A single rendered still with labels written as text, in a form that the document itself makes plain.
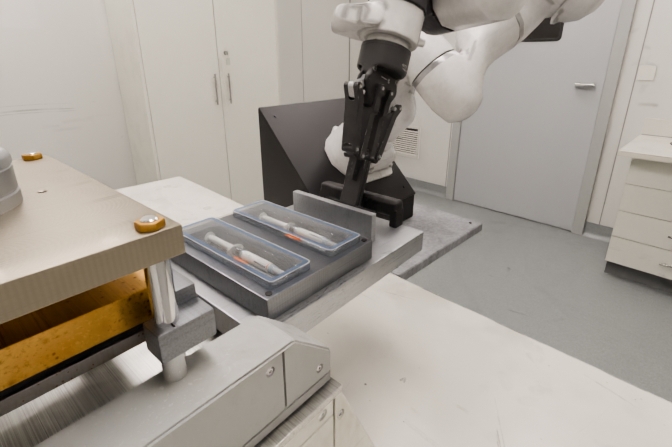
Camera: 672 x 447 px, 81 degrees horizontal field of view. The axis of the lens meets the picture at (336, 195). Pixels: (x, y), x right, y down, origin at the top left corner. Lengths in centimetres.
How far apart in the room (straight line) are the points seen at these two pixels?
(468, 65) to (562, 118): 235
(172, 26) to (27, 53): 80
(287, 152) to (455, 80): 41
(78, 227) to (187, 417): 13
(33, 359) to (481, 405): 53
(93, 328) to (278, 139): 74
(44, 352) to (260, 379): 13
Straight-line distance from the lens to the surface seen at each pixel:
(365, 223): 52
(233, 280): 41
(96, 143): 299
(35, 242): 27
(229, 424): 32
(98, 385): 44
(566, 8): 99
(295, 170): 94
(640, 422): 72
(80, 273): 24
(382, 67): 58
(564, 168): 322
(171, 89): 266
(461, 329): 76
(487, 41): 91
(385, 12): 59
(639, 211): 262
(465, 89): 84
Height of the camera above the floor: 121
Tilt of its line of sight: 20 degrees down
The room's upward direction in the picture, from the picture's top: straight up
